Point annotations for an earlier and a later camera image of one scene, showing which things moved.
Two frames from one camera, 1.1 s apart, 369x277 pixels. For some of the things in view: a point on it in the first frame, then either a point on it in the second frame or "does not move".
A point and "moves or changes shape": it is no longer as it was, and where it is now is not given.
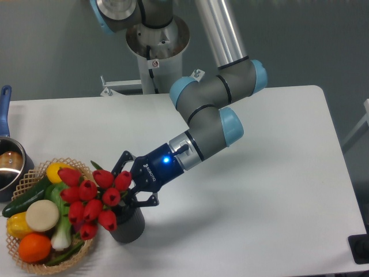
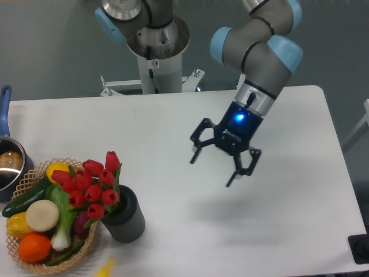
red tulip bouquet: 93,198 moves or changes shape
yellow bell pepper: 17,225 does not move
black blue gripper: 150,172 to 233,135
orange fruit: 34,247 does not move
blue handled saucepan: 14,165 does not move
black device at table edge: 359,246 does not move
